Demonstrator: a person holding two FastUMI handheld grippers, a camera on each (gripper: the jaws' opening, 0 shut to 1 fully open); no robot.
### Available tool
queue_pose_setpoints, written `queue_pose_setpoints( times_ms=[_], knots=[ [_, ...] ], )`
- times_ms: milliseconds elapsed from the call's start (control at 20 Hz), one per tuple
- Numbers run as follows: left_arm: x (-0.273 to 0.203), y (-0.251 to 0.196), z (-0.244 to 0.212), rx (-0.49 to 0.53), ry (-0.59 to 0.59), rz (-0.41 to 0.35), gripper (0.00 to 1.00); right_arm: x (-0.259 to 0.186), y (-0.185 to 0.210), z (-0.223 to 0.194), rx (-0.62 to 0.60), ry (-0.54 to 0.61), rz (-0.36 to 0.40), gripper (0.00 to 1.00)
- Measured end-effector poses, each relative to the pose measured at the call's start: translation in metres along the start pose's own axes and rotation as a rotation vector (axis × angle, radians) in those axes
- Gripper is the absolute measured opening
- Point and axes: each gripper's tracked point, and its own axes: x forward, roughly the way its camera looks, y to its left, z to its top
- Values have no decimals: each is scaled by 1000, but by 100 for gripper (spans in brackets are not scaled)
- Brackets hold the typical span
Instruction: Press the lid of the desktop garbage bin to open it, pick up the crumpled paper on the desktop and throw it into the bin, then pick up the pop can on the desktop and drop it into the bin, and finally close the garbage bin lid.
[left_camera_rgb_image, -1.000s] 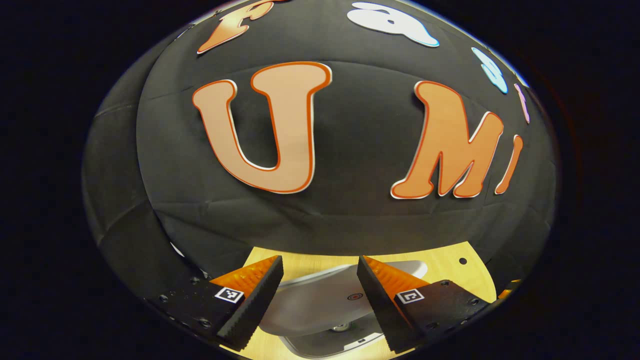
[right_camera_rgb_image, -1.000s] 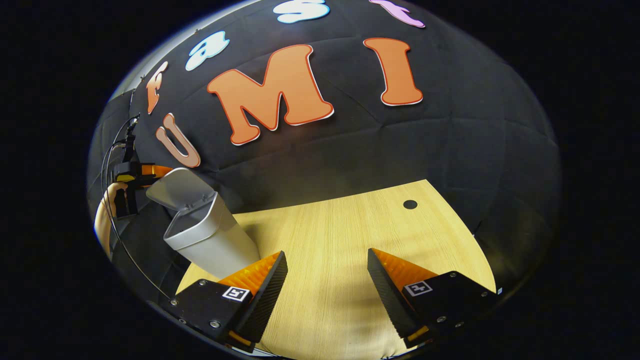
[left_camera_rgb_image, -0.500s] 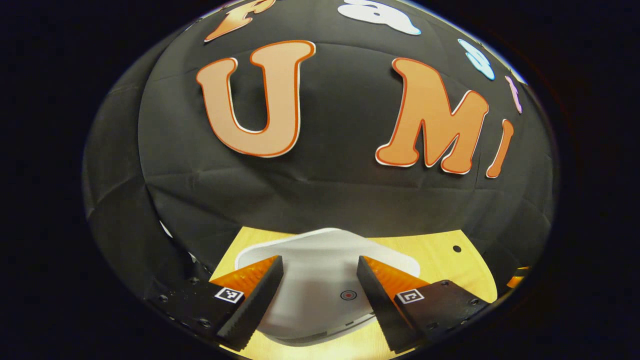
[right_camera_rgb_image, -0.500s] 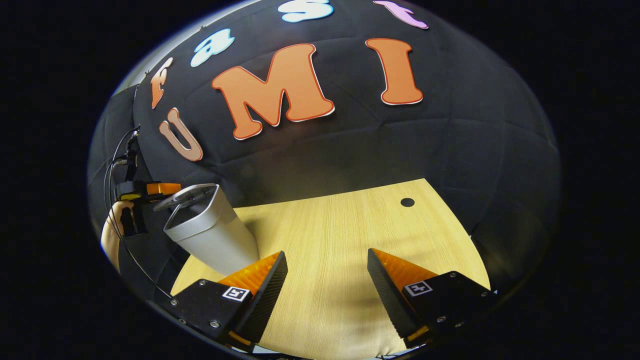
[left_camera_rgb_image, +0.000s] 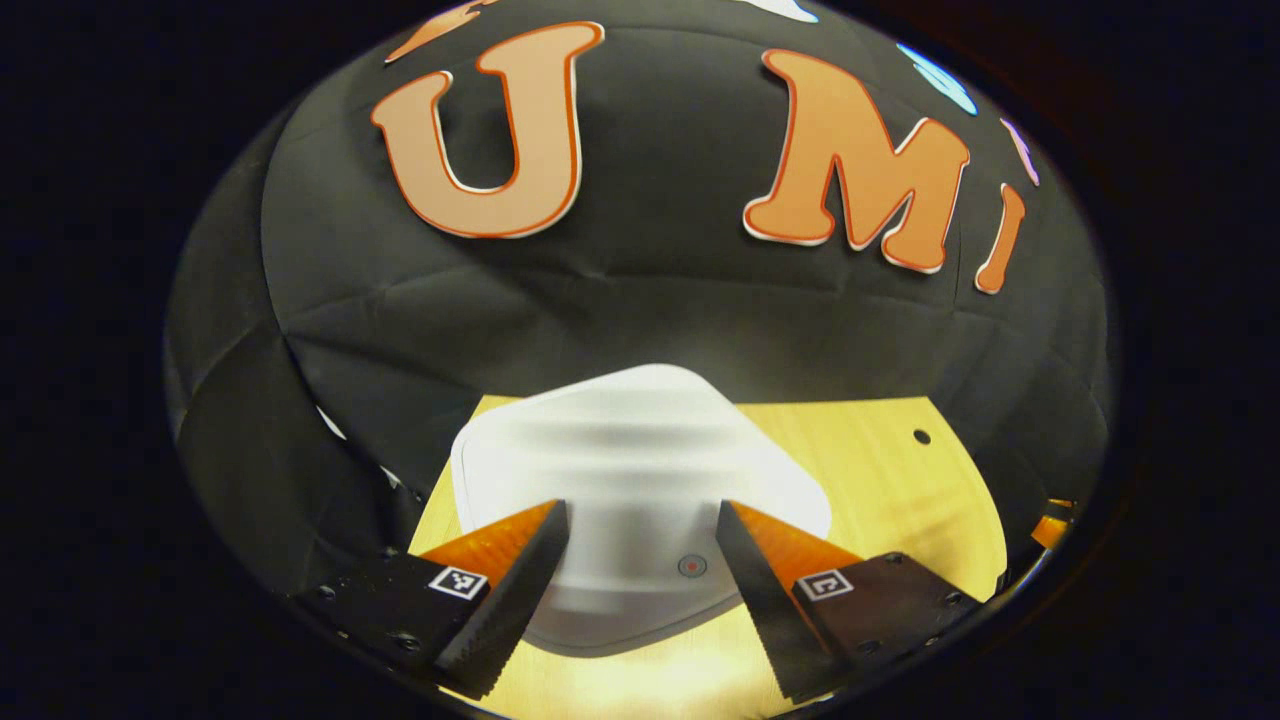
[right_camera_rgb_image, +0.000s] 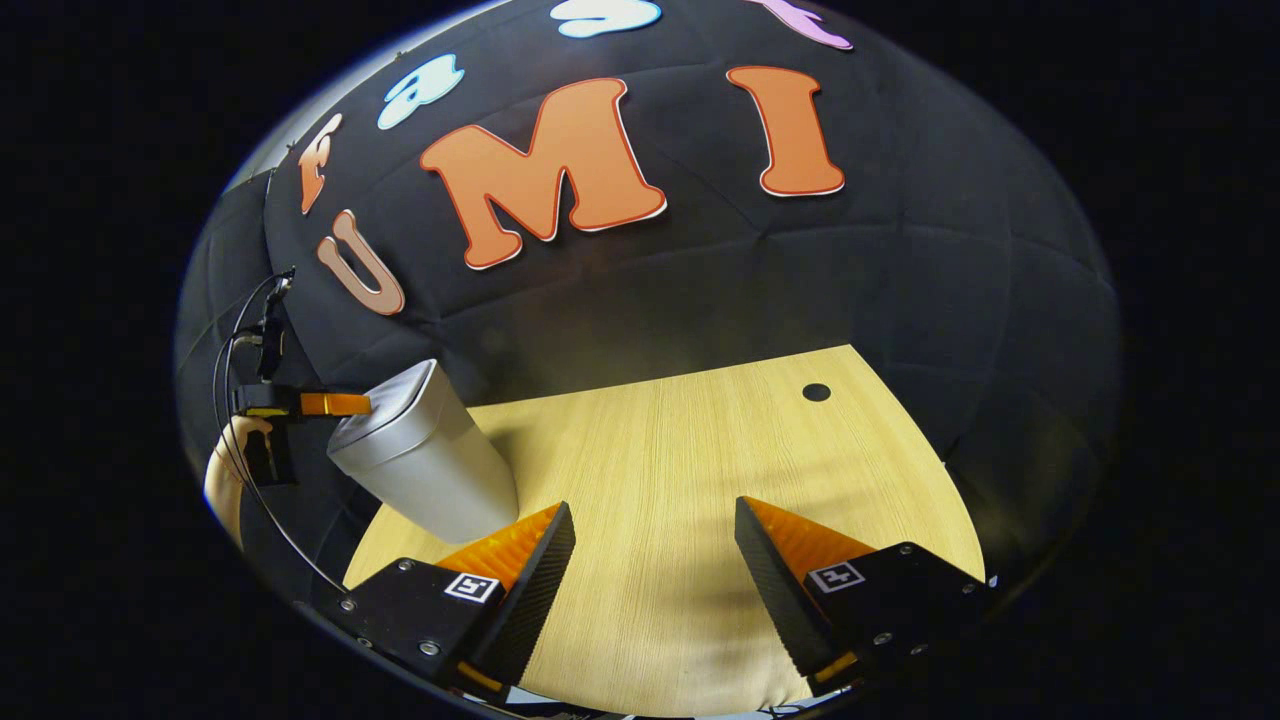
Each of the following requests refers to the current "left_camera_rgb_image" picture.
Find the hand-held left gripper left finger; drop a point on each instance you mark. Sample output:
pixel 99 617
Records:
pixel 505 610

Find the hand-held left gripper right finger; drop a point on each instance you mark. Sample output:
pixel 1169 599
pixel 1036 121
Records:
pixel 760 610

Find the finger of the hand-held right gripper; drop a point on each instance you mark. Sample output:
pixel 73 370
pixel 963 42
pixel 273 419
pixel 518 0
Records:
pixel 1050 525

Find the white desktop garbage bin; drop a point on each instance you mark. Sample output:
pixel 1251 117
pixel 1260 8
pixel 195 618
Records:
pixel 640 450

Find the wooden desktop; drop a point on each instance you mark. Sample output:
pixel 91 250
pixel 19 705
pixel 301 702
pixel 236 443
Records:
pixel 900 480

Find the black backdrop cloth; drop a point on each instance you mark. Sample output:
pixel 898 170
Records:
pixel 650 310

